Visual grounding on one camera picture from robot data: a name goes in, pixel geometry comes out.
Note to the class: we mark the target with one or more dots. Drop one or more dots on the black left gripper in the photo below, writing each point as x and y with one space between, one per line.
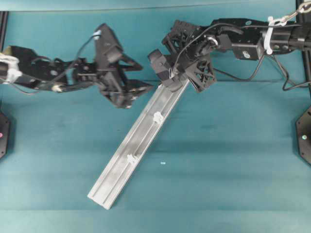
112 83

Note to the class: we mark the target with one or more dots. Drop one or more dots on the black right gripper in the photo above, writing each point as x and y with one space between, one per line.
190 47

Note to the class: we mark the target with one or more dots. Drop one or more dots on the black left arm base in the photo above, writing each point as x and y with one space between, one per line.
4 133

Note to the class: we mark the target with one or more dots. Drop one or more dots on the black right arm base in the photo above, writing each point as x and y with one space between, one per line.
303 133

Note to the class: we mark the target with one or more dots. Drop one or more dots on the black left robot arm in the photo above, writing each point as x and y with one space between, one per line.
21 66

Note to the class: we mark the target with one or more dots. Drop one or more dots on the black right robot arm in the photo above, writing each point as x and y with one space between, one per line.
253 39

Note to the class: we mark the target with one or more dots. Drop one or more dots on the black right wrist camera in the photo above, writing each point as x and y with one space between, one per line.
159 65

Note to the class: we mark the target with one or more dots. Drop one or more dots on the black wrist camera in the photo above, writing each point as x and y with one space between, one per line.
107 46
159 65

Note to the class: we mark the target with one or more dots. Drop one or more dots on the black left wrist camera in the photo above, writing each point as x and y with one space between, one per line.
107 46

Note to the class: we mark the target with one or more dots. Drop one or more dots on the silver aluminium rail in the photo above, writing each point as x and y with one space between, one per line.
128 155

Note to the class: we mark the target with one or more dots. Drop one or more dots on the black right frame post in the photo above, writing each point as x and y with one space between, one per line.
305 19

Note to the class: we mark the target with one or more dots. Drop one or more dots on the black frame post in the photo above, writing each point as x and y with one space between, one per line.
305 19
3 25

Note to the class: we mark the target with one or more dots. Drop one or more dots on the black left frame post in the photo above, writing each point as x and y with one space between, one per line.
3 25

